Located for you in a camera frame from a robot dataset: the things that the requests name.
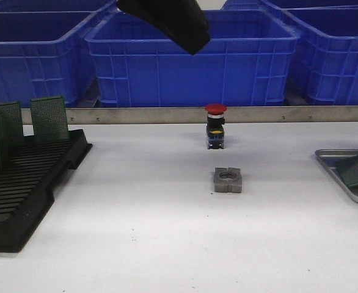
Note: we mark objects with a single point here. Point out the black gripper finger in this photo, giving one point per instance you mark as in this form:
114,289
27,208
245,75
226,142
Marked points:
184,22

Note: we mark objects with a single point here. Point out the silver metal tray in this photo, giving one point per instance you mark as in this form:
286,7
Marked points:
328,158

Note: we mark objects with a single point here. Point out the black slotted board rack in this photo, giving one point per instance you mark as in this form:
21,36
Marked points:
27,182

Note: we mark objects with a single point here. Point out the red emergency stop button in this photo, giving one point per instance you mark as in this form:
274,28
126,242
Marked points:
214,128

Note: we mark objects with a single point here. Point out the grey metal clamp block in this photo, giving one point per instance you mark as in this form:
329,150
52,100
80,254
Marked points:
228,180

